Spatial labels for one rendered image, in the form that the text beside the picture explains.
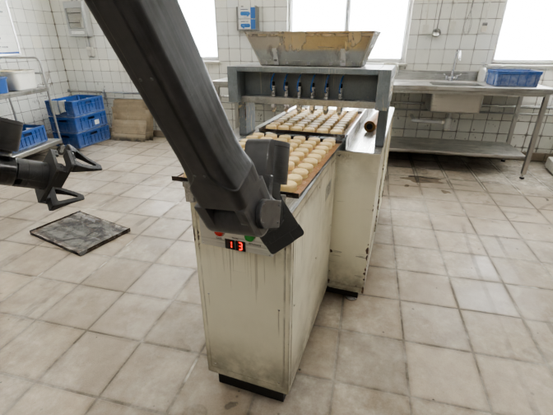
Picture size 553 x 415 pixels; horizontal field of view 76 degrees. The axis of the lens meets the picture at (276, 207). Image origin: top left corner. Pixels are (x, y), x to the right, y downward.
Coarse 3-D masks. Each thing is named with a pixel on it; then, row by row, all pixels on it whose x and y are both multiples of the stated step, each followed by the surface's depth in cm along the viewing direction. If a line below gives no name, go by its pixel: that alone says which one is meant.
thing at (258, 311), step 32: (320, 192) 136; (320, 224) 145; (224, 256) 116; (256, 256) 111; (288, 256) 107; (320, 256) 156; (224, 288) 121; (256, 288) 117; (288, 288) 112; (320, 288) 169; (224, 320) 128; (256, 320) 122; (288, 320) 118; (224, 352) 135; (256, 352) 129; (288, 352) 124; (256, 384) 136; (288, 384) 130
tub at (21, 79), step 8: (0, 72) 374; (8, 72) 373; (16, 72) 377; (24, 72) 387; (32, 72) 400; (8, 80) 378; (16, 80) 380; (24, 80) 389; (32, 80) 400; (8, 88) 382; (16, 88) 382; (24, 88) 390; (32, 88) 402
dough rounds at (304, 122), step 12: (276, 120) 178; (288, 120) 186; (300, 120) 185; (312, 120) 182; (324, 120) 181; (336, 120) 179; (348, 120) 178; (312, 132) 161; (324, 132) 159; (336, 132) 157
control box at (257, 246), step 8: (200, 224) 110; (208, 232) 110; (208, 240) 111; (216, 240) 110; (224, 240) 109; (232, 240) 108; (240, 240) 107; (256, 240) 105; (232, 248) 109; (240, 248) 108; (248, 248) 107; (256, 248) 106; (264, 248) 105; (272, 256) 106
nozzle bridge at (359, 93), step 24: (240, 72) 165; (264, 72) 165; (312, 72) 150; (336, 72) 147; (360, 72) 144; (384, 72) 141; (240, 96) 168; (264, 96) 166; (336, 96) 159; (360, 96) 156; (384, 96) 145; (240, 120) 181; (384, 120) 158
